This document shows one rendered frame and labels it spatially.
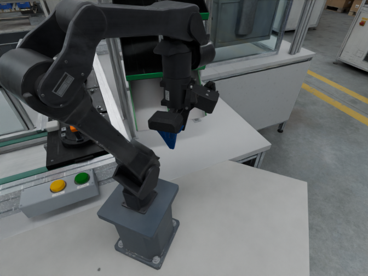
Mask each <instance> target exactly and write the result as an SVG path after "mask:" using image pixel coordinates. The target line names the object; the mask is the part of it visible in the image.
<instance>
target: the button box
mask: <svg viewBox="0 0 368 276"><path fill-rule="evenodd" d="M79 173H87V174H88V176H89V178H88V180H87V182H85V183H82V184H77V183H76V182H75V180H74V178H75V177H76V175H78V174H79ZM79 173H77V174H73V175H70V176H66V177H63V178H60V179H57V180H63V181H64V182H65V186H64V188H63V189H62V190H60V191H57V192H53V191H52V190H51V189H50V185H51V184H52V183H53V182H54V181H56V180H53V181H50V182H46V183H43V184H40V185H36V186H33V187H30V188H26V189H23V190H21V196H20V204H19V209H20V210H21V211H22V212H23V213H24V214H25V215H26V216H27V217H28V218H31V217H34V216H37V215H40V214H43V213H46V212H49V211H52V210H55V209H58V208H61V207H63V206H67V205H70V204H73V203H76V202H79V201H81V200H85V199H87V198H90V197H93V196H96V195H99V194H100V193H99V187H98V183H97V178H96V176H95V174H94V171H93V169H90V170H87V171H83V172H79Z"/></svg>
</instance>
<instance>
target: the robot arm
mask: <svg viewBox="0 0 368 276"><path fill-rule="evenodd" d="M158 35H162V36H167V37H170V38H172V39H177V40H180V41H181V42H171V41H170V40H166V39H161V40H160V43H159V44H158V45H157V46H156V47H155V49H154V50H153V52H154V53H155V54H160V55H162V64H163V80H161V81H160V87H163V89H164V99H163V100H162V101H161V106H167V108H168V109H170V110H169V111H168V112H166V111H156V112H155V113H154V114H153V115H152V117H151V118H150V119H149V120H148V127H149V129H151V130H156V131H157V132H158V133H159V134H160V135H161V137H162V138H163V140H164V141H165V143H166V144H167V145H168V147H169V148H170V149H172V150H173V149H174V148H175V143H176V137H177V134H178V133H180V132H181V131H184V130H185V127H186V123H187V119H188V116H189V112H190V110H192V109H193V108H198V109H200V110H203V111H205V113H208V114H212V112H213V110H214V108H215V106H216V104H217V102H218V99H219V93H218V92H219V91H216V86H215V83H214V82H212V81H208V82H207V83H206V84H205V85H204V86H203V85H202V84H201V85H197V84H195V82H196V79H195V78H192V77H191V70H195V69H197V68H200V67H202V66H205V65H207V64H209V63H211V62H212V61H213V60H214V58H215V54H216V51H215V47H214V45H213V43H212V42H211V41H210V40H209V38H210V34H208V33H206V32H205V28H204V24H203V20H202V16H201V14H200V13H199V7H198V6H197V5H195V4H191V3H184V2H176V1H168V0H166V1H160V2H155V3H153V4H152V5H148V6H138V5H124V4H110V3H95V2H88V1H83V0H61V1H60V2H59V3H58V4H57V5H56V7H55V8H54V9H53V11H52V12H51V13H50V15H49V16H48V17H47V18H46V19H44V20H43V21H42V22H41V23H40V24H38V25H37V26H36V27H35V28H34V29H32V30H31V31H30V32H29V33H28V34H27V35H26V36H25V37H24V38H23V39H22V41H21V42H20V44H19V45H18V46H17V47H16V49H12V50H9V51H8V52H6V53H4V54H3V55H2V56H1V58H0V85H1V86H2V87H3V88H4V89H5V90H6V91H8V92H9V93H11V94H12V95H13V96H15V97H16V98H18V99H19V100H20V101H22V102H23V103H25V104H26V105H27V106H29V107H30V108H32V109H33V110H35V111H36V112H38V113H41V114H43V115H45V116H47V117H49V118H52V119H54V120H56V121H58V122H60V123H64V124H67V125H70V126H72V127H74V128H75V129H76V130H78V131H80V132H81V133H82V134H84V135H85V136H86V137H88V138H89V139H91V140H92V141H93V143H96V144H97V145H99V146H100V147H102V149H103V150H105V151H107V152H108V153H110V154H111V155H113V157H115V160H116V163H117V164H118V165H117V167H116V169H115V171H114V174H113V176H112V178H113V179H114V180H116V181H117V182H118V183H120V184H121V185H122V186H123V188H124V189H123V191H122V192H123V196H124V200H123V201H122V206H124V207H126V208H128V209H131V210H134V211H136V212H139V213H141V214H145V213H146V212H147V210H148V209H149V207H150V206H151V204H152V202H153V200H154V199H155V197H156V195H157V191H155V190H153V189H154V188H155V187H156V186H157V183H158V177H159V172H160V168H159V167H160V162H159V161H158V160H159V159H160V157H158V156H157V155H155V153H154V152H153V150H152V149H150V148H148V147H147V146H145V145H143V144H141V143H140V142H138V141H136V140H134V139H133V138H132V139H131V141H130V142H129V141H128V140H127V139H126V138H125V137H124V136H123V135H122V134H121V133H120V132H119V130H117V129H116V128H115V127H114V126H113V125H112V124H111V123H110V122H108V121H107V120H106V119H105V118H104V117H103V116H102V115H101V114H100V113H99V112H98V111H97V110H96V108H94V107H93V105H92V104H91V99H90V96H89V93H88V91H87V90H86V88H85V87H84V85H83V83H84V82H85V80H86V79H87V77H88V76H89V75H90V73H91V71H92V67H93V62H94V57H95V52H96V47H97V45H98V44H99V43H100V41H101V40H102V39H103V38H120V37H139V36H158ZM58 53H59V55H58V56H57V58H56V59H55V60H54V59H53V58H54V56H56V55H57V54H58Z"/></svg>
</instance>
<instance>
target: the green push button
mask: <svg viewBox="0 0 368 276"><path fill-rule="evenodd" d="M88 178H89V176H88V174H87V173H85V172H81V173H79V174H78V175H76V177H75V178H74V180H75V182H76V183H77V184H82V183H85V182H87V180H88Z"/></svg>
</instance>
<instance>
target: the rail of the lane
mask: <svg viewBox="0 0 368 276"><path fill-rule="evenodd" d="M75 162H76V164H72V165H69V166H65V167H62V168H58V169H55V170H51V171H47V172H44V173H41V174H38V175H34V176H30V177H27V178H24V179H21V180H17V181H13V182H10V183H6V184H3V185H0V219H1V218H4V217H7V216H10V215H13V214H17V213H19V212H22V211H21V210H20V209H19V204H20V196H21V190H23V189H26V188H30V187H33V186H36V185H40V184H43V183H46V182H50V181H53V180H57V179H60V178H63V177H66V176H70V175H73V174H77V173H80V172H83V171H87V170H90V169H93V171H94V174H95V176H96V178H97V183H98V187H99V186H102V185H105V184H108V183H111V182H114V181H115V180H114V179H113V178H112V176H113V174H114V171H115V169H116V167H117V165H118V164H117V163H116V160H115V157H113V155H111V154H107V155H104V156H100V157H97V158H94V156H93V155H92V156H87V157H84V158H80V159H76V160H75Z"/></svg>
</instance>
